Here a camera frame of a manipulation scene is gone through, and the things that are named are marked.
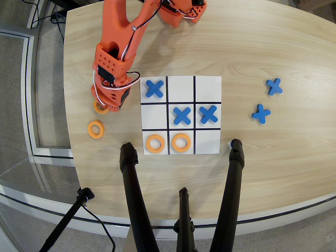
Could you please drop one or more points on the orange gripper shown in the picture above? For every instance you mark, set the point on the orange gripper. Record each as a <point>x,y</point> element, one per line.
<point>125,96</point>

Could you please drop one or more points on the blue foam cross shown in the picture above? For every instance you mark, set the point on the blue foam cross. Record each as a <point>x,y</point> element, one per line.
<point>274,86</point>
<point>261,113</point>
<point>155,89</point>
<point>209,114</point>
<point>182,115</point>

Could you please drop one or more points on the white tic-tac-toe board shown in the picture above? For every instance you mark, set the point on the white tic-tac-toe board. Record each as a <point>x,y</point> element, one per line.
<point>181,89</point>

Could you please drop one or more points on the thin black stand pole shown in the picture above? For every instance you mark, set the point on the thin black stand pole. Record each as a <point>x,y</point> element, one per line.
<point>68,215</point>

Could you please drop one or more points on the small white sticker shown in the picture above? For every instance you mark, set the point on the small white sticker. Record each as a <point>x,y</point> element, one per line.
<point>229,144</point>

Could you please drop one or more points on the short black tripod leg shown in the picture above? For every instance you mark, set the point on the short black tripod leg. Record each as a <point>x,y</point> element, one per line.
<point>184,210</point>

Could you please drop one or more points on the white partition frame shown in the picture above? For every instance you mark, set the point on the white partition frame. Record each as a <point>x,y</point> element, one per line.
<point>29,92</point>

